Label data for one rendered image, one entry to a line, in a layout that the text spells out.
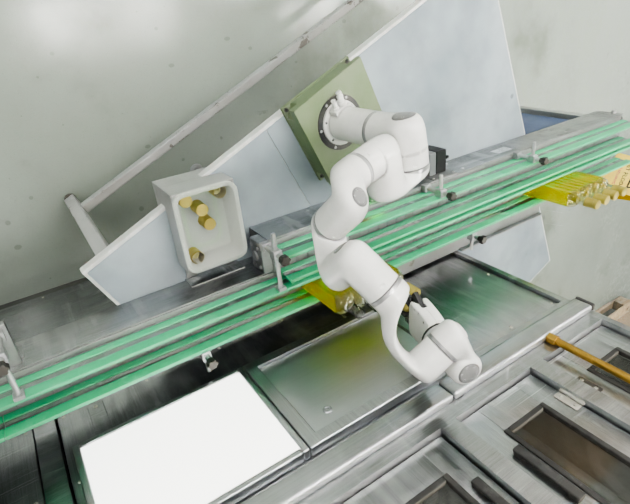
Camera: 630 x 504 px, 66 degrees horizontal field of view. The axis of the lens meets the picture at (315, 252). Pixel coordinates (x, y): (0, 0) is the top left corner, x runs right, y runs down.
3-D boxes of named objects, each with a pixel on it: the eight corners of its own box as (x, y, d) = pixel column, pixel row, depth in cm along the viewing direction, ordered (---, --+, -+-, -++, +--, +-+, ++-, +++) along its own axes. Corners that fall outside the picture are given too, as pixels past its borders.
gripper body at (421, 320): (452, 353, 116) (428, 327, 126) (454, 318, 111) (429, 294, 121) (424, 361, 114) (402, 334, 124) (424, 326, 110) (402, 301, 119)
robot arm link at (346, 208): (333, 170, 115) (291, 199, 107) (361, 138, 104) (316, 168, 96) (370, 215, 115) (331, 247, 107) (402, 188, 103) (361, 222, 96)
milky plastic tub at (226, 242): (179, 264, 135) (190, 276, 128) (159, 188, 124) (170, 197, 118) (236, 244, 143) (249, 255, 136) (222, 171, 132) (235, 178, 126)
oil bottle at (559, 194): (522, 194, 192) (592, 214, 170) (523, 180, 189) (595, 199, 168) (531, 190, 194) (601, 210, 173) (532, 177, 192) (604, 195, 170)
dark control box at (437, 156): (412, 171, 172) (429, 177, 166) (412, 149, 169) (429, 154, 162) (429, 166, 176) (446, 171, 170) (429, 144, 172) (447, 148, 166)
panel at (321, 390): (75, 455, 112) (108, 582, 86) (71, 446, 111) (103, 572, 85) (378, 309, 153) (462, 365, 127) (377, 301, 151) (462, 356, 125)
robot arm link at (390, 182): (372, 154, 104) (384, 219, 113) (431, 112, 117) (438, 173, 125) (338, 150, 110) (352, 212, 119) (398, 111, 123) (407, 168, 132)
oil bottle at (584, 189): (531, 190, 194) (601, 210, 173) (532, 177, 192) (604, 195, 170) (540, 186, 197) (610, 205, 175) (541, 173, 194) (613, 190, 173)
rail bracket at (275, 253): (264, 281, 136) (286, 299, 127) (255, 226, 129) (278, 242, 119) (273, 277, 138) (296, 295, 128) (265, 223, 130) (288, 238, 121)
